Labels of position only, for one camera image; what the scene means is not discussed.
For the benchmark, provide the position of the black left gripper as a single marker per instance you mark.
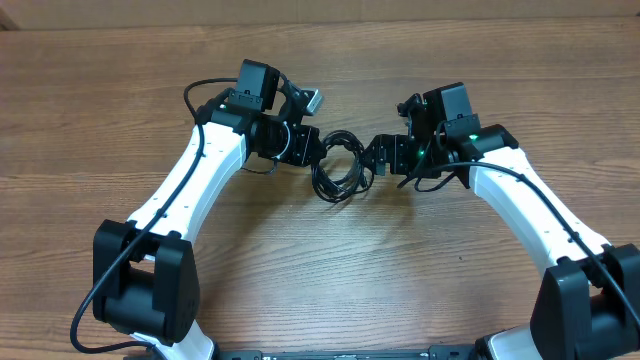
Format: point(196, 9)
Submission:
point(302, 156)

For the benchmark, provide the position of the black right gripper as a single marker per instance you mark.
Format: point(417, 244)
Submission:
point(381, 147)

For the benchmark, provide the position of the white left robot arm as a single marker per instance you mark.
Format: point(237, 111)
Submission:
point(145, 277)

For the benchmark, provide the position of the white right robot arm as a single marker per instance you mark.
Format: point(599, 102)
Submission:
point(587, 306)

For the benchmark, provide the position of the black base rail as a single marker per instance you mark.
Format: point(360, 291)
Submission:
point(434, 352)

